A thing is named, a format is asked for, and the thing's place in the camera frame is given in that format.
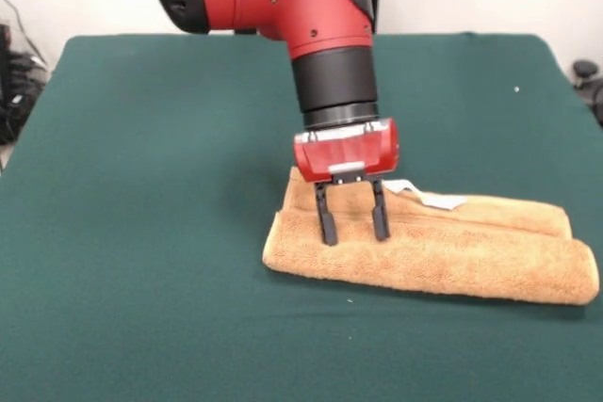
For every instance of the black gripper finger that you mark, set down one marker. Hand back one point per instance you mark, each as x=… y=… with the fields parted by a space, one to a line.
x=380 y=218
x=327 y=223

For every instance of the tan terry towel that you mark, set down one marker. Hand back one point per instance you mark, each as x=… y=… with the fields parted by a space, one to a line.
x=447 y=261

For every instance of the dark green table cloth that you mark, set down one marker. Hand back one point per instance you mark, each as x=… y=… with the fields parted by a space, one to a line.
x=141 y=185

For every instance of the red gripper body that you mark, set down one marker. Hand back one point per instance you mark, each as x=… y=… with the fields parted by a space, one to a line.
x=348 y=155

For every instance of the dark grey stand base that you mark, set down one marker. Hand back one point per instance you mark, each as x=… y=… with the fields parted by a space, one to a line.
x=19 y=105
x=584 y=68

